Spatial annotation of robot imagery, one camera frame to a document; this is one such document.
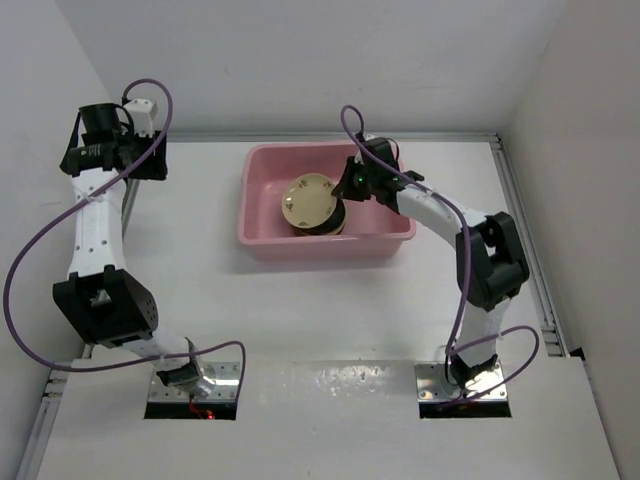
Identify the cream floral plate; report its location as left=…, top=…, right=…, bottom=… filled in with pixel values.
left=281, top=173, right=337, bottom=229

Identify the black plate front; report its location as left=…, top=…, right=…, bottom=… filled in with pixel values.
left=292, top=199, right=346, bottom=236

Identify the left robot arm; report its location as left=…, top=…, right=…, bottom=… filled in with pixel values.
left=53, top=99, right=215, bottom=400

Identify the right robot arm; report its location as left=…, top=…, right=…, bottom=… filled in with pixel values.
left=332, top=134, right=530, bottom=388

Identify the pink plastic bin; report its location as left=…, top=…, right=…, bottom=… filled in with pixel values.
left=237, top=141, right=416, bottom=262

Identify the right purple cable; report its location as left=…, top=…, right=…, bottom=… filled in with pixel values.
left=340, top=104, right=541, bottom=406

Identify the purple cable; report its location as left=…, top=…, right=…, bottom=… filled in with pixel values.
left=340, top=104, right=541, bottom=406
left=2, top=78, right=247, bottom=401

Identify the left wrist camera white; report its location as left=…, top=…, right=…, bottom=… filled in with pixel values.
left=124, top=98, right=158, bottom=138

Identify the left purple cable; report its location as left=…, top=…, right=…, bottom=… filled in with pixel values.
left=2, top=78, right=247, bottom=401

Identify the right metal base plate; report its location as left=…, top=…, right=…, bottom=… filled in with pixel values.
left=414, top=362, right=508, bottom=404

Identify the metal base plate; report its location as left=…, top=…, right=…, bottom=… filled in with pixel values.
left=147, top=361, right=241, bottom=404
left=414, top=362, right=508, bottom=404

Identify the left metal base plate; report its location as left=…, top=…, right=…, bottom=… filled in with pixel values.
left=147, top=361, right=241, bottom=404

